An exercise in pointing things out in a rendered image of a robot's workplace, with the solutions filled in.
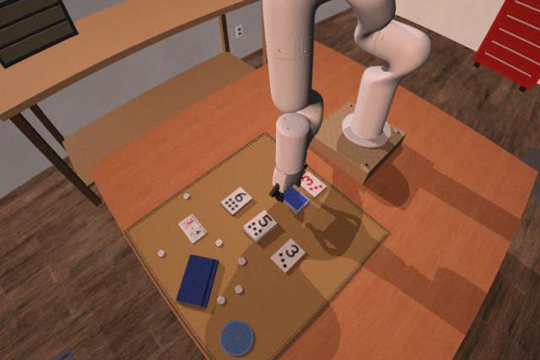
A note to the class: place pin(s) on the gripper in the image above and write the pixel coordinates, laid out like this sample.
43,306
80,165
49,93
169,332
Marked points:
284,181

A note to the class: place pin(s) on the dark blue notebook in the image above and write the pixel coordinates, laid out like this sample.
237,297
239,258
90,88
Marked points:
197,282

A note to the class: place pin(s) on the tan card cloth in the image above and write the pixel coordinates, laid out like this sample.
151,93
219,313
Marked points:
306,324
335,236

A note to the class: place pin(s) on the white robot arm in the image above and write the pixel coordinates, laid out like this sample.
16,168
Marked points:
289,31

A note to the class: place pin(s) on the blue round disc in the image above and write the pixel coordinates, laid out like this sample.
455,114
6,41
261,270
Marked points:
236,337

